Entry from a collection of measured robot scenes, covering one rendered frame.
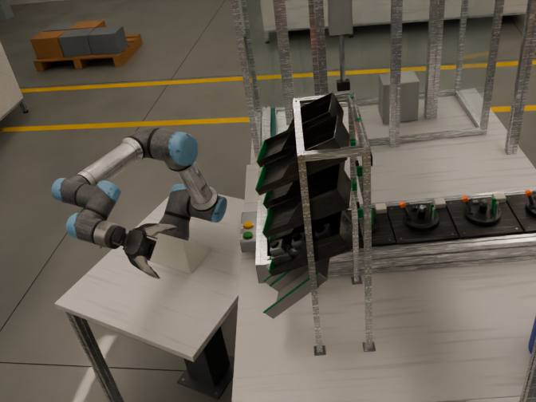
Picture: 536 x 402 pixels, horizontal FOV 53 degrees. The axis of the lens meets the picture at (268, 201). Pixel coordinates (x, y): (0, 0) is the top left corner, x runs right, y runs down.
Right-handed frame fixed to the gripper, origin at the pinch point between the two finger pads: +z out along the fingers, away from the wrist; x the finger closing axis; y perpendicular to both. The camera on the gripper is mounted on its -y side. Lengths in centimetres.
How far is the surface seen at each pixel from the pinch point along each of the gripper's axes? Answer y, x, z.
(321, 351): 56, 15, 38
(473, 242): 84, -42, 78
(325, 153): -6, -36, 37
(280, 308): 42.4, 4.9, 23.9
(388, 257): 77, -26, 50
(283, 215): 22.2, -22.2, 22.1
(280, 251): 29.2, -11.9, 22.3
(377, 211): 88, -46, 39
